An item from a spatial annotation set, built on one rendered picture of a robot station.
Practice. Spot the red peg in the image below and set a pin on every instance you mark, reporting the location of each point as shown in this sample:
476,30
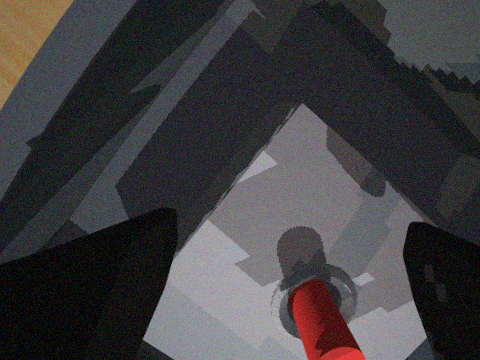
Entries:
323,330

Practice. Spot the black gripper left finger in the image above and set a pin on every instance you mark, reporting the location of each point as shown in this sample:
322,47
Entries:
91,299

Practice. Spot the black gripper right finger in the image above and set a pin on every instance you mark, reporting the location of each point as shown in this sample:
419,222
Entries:
444,272

